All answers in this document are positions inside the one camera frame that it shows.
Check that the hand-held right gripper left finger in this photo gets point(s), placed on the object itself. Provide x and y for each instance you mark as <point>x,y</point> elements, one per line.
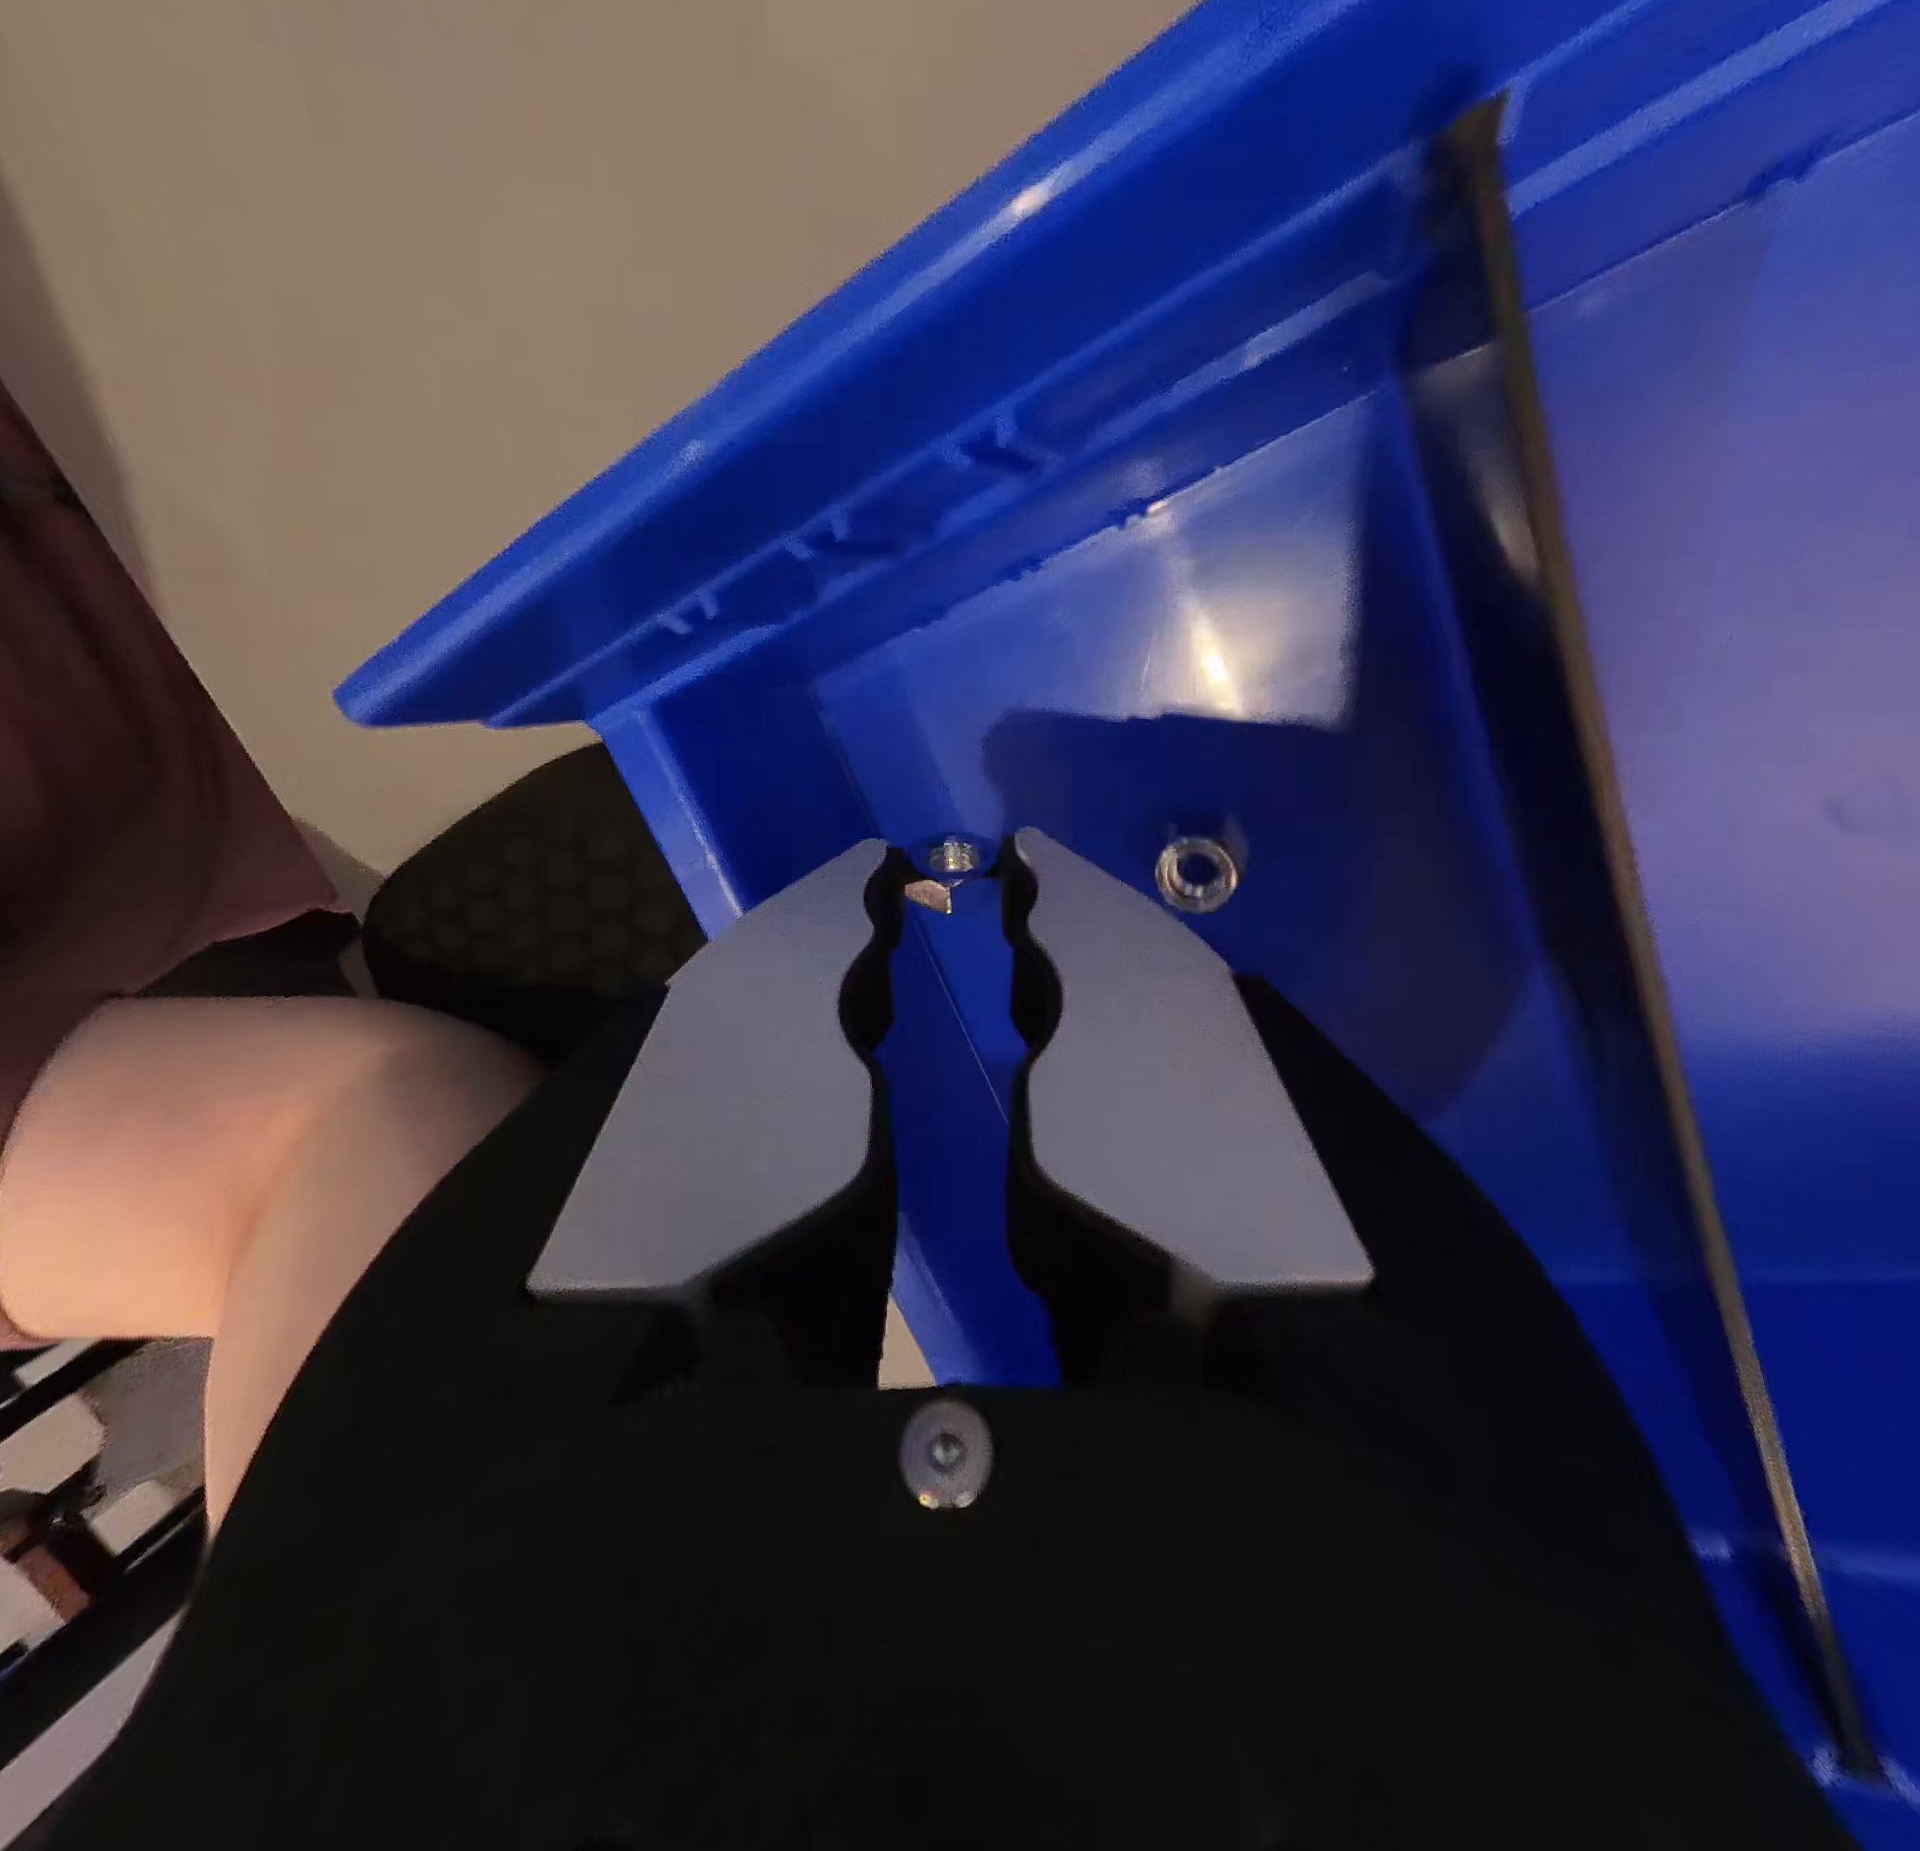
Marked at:
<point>719,1099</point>

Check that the person's right forearm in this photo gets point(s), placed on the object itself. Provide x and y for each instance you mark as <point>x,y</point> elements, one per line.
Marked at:
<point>224,1131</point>

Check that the blue plastic parts bin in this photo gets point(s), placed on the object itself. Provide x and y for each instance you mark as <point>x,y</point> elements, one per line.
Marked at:
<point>1199,607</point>

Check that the black chair base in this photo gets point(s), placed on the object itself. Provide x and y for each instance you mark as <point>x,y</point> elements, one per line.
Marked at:
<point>113,1608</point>

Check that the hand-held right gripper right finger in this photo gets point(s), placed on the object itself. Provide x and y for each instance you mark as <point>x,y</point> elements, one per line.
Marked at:
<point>1184,1099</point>

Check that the silver hex nut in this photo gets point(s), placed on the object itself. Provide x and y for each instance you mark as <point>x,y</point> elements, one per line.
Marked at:
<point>932,891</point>
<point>1163,873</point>

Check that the dark bin divider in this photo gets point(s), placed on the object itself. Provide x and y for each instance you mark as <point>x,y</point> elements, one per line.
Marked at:
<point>1499,561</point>

